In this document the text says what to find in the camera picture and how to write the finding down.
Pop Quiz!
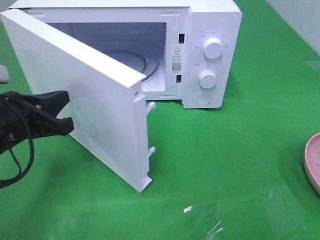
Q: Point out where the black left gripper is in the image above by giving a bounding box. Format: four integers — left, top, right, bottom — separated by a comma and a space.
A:
0, 90, 75, 154

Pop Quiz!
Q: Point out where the white microwave door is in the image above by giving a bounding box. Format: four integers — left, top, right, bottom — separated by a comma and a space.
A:
0, 9, 156, 192

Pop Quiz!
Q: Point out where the round white door button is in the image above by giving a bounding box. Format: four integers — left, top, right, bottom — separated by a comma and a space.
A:
196, 93, 211, 106

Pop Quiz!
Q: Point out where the white microwave knob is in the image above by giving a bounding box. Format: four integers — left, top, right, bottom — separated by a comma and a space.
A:
199, 70, 217, 89
203, 36, 223, 59

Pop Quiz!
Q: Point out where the pink round plate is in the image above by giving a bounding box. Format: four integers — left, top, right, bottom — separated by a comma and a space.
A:
303, 133, 320, 195

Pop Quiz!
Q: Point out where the warning label with QR code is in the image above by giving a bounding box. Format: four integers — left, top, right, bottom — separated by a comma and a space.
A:
170, 44, 184, 73

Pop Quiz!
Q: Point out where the white microwave oven body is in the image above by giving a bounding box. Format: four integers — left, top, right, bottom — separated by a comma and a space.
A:
6, 0, 242, 109

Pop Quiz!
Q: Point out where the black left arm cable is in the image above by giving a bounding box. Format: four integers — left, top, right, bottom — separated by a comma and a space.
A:
0, 97, 35, 189

